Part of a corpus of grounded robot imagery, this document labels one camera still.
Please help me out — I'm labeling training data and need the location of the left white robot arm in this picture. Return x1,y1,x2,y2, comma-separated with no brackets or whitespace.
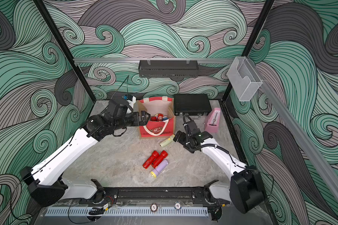
20,111,151,207

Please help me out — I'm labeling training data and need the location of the black hard carry case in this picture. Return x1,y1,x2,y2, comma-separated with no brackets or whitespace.
174,94,212,116

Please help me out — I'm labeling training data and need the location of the red jute tote bag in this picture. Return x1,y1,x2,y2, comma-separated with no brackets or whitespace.
134,97,176,138

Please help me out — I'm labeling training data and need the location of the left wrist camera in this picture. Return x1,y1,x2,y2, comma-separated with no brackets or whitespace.
104,94,136,118

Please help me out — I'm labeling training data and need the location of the white perforated cable tray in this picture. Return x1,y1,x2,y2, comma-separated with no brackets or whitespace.
45,206,209,217

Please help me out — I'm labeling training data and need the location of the purple flashlight yellow head bottom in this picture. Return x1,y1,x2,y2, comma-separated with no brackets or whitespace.
150,159,169,178

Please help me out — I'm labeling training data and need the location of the black wall shelf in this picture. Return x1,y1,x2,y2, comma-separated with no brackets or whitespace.
138,60,199,78

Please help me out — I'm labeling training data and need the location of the pale green flashlight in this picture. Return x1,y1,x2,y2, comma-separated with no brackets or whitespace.
160,134,175,148

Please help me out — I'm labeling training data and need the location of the red flashlight white head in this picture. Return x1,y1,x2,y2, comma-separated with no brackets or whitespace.
155,113,163,121

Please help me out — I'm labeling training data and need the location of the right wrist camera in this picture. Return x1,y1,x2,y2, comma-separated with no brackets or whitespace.
183,115,201,136

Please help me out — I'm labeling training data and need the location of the pink metronome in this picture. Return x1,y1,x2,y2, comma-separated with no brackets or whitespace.
204,108,221,133

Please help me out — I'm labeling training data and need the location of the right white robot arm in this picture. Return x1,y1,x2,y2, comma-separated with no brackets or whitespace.
174,131,266,214

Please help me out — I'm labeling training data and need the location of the clear plastic wall bin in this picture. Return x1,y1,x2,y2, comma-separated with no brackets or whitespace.
227,57,263,102

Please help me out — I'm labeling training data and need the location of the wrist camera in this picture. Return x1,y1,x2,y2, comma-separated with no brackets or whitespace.
104,94,136,118
183,115,201,136

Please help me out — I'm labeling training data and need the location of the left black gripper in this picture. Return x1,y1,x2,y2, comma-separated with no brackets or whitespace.
111,111,150,134

